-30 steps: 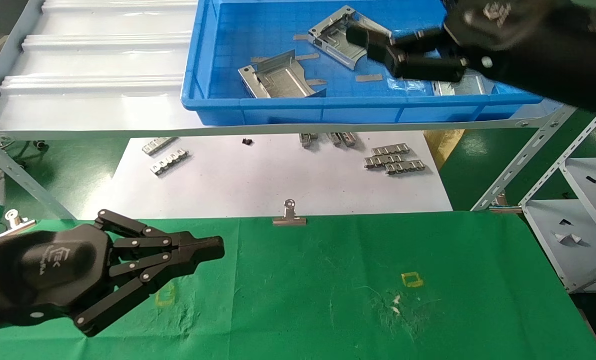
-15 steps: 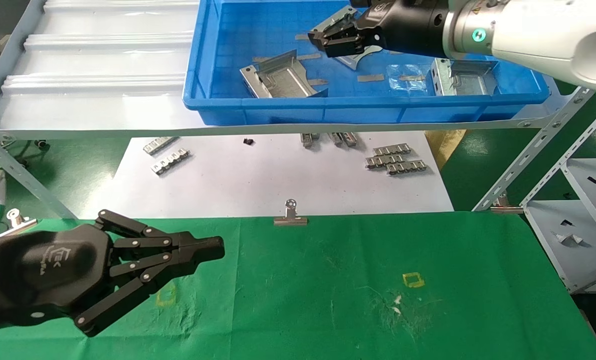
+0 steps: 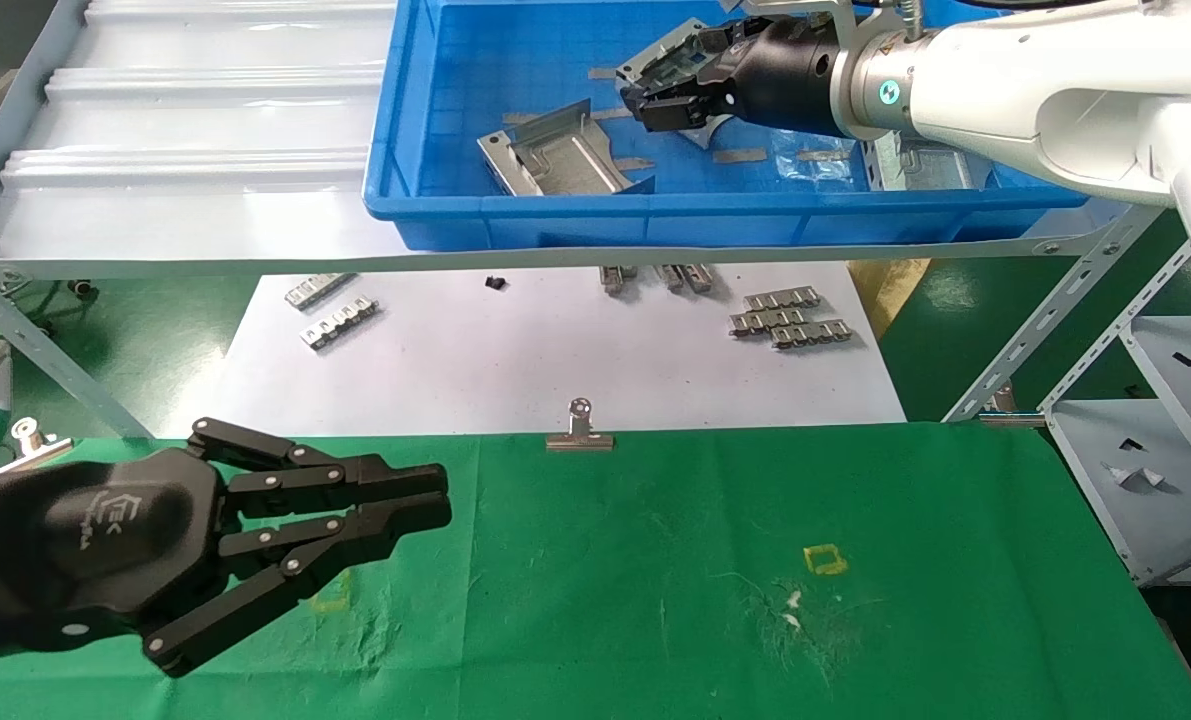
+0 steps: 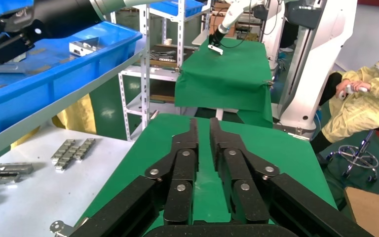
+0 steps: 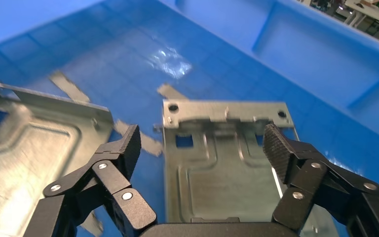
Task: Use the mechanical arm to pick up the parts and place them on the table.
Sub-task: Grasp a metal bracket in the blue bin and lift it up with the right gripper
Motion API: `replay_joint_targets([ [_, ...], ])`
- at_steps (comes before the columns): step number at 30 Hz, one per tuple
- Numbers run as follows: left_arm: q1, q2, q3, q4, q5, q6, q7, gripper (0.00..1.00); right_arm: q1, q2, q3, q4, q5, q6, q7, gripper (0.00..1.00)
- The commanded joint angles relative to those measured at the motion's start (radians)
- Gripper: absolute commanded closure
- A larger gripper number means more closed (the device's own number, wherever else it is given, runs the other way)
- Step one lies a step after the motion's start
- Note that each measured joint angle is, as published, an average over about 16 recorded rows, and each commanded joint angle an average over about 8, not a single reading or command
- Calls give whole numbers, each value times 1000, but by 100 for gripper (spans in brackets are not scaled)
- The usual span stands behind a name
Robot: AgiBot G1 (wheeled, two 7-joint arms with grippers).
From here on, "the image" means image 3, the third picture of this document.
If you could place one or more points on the small metal clip strip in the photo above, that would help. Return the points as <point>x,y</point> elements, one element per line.
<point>613,280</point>
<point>669,278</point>
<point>765,321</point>
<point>340,323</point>
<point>317,291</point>
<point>781,298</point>
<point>810,334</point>
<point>698,279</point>

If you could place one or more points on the silver binder clip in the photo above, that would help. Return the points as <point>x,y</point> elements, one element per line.
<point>30,440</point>
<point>580,441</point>
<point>1010,420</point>

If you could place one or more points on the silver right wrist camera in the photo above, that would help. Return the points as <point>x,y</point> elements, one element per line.
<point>805,8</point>

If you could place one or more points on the small grey caster wheel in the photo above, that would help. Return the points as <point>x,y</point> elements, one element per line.
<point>82,291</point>

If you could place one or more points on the large blue plastic bin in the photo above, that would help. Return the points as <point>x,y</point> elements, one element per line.
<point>515,60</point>

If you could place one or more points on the green table cloth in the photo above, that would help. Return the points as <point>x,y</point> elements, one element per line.
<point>605,600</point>

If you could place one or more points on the crumpled clear plastic film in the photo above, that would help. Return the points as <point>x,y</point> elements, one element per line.
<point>805,172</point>

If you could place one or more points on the white corrugated shelf panel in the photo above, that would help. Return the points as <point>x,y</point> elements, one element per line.
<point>205,120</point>

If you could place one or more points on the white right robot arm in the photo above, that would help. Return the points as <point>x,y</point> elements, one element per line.
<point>1005,90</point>

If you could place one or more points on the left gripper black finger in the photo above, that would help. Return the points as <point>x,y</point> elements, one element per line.
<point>395,482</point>
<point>405,515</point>

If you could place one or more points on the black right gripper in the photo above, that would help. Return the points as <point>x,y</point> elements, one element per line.
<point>790,80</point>

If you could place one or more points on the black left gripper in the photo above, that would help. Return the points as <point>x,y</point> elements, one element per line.
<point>85,540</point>

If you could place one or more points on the small folded grey piece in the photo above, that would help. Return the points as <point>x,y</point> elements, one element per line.
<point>1140,478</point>

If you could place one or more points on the grey stamped metal bracket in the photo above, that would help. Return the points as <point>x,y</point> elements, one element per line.
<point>930,170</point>
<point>665,60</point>
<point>565,160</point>

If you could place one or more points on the grey metal rack frame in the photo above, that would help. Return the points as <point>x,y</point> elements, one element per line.
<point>255,267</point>

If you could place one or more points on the white metal shelving unit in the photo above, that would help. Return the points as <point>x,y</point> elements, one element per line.
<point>1135,440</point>

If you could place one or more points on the white paper sheet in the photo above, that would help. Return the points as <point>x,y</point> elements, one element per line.
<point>515,350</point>

